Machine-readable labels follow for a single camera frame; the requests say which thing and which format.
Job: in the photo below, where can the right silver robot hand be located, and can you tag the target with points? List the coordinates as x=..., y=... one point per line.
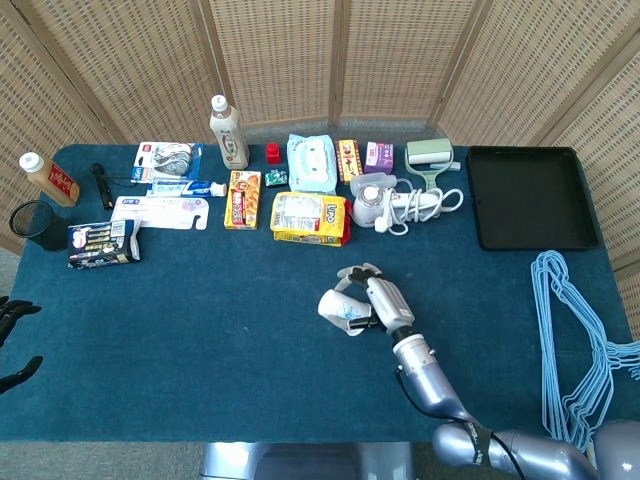
x=390, y=305

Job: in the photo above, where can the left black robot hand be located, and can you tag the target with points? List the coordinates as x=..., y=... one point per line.
x=12, y=312

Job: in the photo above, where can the white paper cup blue print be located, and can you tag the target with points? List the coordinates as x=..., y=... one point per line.
x=340, y=307

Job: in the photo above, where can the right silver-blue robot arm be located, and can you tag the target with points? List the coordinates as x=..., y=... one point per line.
x=425, y=370

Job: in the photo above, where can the black mesh pen cup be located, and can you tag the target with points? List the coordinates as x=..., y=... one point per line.
x=45, y=240

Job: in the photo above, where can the dark blue snack package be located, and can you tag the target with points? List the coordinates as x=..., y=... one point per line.
x=100, y=245

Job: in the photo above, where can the yellow Lipo snack bag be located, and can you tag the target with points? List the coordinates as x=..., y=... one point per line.
x=310, y=215

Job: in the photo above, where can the brown bottle red label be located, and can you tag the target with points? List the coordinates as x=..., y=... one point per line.
x=55, y=182

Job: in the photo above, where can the small purple box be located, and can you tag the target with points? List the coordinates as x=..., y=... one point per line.
x=379, y=158

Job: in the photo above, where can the yellow red small carton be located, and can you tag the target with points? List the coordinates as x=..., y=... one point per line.
x=349, y=161

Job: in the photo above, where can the green lint roller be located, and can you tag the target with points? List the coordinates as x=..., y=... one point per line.
x=430, y=152

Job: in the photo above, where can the light blue wet wipes pack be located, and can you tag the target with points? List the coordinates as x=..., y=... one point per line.
x=311, y=165

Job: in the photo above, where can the small green candy pack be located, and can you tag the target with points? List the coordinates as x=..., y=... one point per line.
x=275, y=178

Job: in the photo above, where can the black plastic tray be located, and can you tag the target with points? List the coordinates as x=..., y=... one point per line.
x=530, y=200

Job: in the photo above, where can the white toothbrush card pack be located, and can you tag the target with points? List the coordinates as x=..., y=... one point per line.
x=160, y=210

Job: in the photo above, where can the yellow food box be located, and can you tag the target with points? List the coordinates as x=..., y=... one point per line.
x=242, y=200

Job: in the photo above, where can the grey robot torso base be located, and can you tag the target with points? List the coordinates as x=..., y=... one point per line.
x=300, y=462

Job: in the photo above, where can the blue table cloth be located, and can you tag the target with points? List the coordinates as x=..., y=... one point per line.
x=200, y=325

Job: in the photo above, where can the small red box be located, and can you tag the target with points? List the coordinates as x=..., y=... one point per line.
x=273, y=154

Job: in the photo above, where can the blue white toothpaste tube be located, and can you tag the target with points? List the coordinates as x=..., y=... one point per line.
x=185, y=188

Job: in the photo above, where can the hooks blister pack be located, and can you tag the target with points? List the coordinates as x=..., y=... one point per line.
x=165, y=157

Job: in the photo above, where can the milk tea bottle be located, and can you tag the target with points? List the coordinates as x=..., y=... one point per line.
x=230, y=145

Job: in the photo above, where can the woven rattan folding screen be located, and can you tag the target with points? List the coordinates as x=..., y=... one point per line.
x=275, y=60

